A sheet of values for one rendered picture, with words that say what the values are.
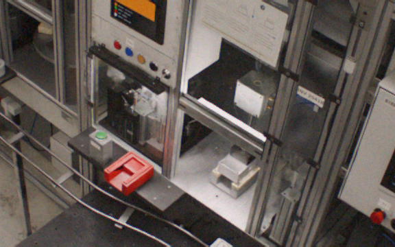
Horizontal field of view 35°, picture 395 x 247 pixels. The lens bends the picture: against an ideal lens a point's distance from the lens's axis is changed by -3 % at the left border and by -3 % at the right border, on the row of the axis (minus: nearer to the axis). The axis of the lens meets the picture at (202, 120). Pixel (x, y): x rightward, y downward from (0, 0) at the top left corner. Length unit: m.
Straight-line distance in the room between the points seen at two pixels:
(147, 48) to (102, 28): 0.23
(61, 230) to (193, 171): 0.60
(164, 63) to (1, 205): 1.77
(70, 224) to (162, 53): 0.88
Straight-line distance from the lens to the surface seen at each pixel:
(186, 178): 2.56
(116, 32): 2.33
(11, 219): 3.62
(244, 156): 2.46
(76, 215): 2.71
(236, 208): 2.48
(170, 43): 2.14
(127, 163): 2.54
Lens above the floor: 2.77
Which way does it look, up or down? 41 degrees down
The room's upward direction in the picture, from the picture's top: 8 degrees clockwise
